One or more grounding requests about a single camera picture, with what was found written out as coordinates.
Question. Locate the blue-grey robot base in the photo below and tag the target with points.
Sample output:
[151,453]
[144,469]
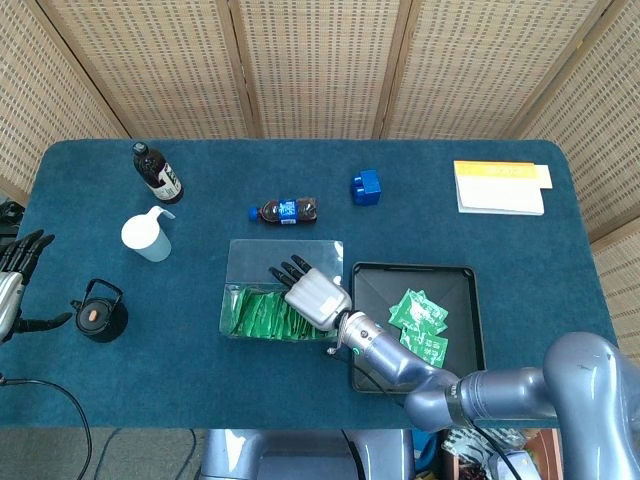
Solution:
[300,460]

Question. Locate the white and yellow notebook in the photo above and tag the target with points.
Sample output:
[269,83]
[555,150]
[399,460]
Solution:
[500,192]

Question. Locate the black plastic tray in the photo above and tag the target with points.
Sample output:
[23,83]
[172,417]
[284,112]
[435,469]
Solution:
[370,300]

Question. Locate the dark glass bottle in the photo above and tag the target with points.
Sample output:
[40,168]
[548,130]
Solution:
[157,175]

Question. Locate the blue tablecloth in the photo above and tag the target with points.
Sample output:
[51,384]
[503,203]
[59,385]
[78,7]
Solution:
[200,380]

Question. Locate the transparent plastic container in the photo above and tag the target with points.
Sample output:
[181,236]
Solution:
[250,260]

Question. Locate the small cola bottle blue cap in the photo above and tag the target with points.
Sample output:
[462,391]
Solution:
[287,211]

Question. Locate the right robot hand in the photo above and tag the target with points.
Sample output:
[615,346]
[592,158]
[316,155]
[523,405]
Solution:
[320,302]

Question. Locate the silver foil snack packet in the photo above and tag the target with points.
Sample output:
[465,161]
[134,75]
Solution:
[460,447]

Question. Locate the blue building block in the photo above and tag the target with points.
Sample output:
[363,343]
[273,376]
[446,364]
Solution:
[369,187]

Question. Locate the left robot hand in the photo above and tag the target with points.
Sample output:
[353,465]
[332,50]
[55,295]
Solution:
[22,255]

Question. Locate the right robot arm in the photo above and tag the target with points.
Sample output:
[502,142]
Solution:
[395,357]

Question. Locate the woven folding screen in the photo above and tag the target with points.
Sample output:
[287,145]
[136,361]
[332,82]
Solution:
[320,65]

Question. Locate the black teapot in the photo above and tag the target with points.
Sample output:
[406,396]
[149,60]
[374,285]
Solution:
[100,317]

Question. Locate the brown wooden box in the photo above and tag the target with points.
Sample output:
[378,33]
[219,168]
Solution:
[545,455]

